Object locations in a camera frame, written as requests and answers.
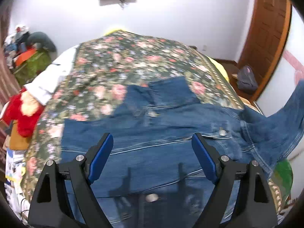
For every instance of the pile of books and papers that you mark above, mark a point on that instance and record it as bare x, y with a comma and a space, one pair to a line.
14, 168

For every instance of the green plastic object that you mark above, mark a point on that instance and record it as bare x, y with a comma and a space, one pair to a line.
282, 178

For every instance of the red plush toy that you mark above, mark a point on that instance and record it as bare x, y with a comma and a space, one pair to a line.
14, 114

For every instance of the orange box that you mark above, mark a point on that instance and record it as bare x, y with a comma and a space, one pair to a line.
25, 55

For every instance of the white shirt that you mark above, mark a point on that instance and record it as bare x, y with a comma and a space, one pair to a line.
47, 83

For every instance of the striped brown curtain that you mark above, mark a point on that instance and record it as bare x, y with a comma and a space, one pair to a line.
7, 80

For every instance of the wooden door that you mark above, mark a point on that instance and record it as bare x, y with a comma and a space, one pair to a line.
268, 40

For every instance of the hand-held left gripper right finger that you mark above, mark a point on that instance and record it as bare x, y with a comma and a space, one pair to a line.
204, 158

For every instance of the grey backpack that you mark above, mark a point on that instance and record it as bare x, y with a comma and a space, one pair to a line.
247, 80

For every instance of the grey plush cushion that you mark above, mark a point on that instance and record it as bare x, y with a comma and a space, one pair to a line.
42, 40

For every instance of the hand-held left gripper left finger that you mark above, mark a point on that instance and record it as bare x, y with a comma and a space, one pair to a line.
99, 158

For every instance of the blue denim jacket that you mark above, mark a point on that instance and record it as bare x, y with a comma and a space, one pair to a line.
154, 133

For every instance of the dark floral bed blanket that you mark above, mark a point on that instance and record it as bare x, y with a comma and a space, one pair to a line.
142, 59

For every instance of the green patterned storage box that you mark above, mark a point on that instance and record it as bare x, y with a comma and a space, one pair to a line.
33, 68

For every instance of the brown cardboard box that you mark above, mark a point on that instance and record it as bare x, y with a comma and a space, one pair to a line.
17, 137

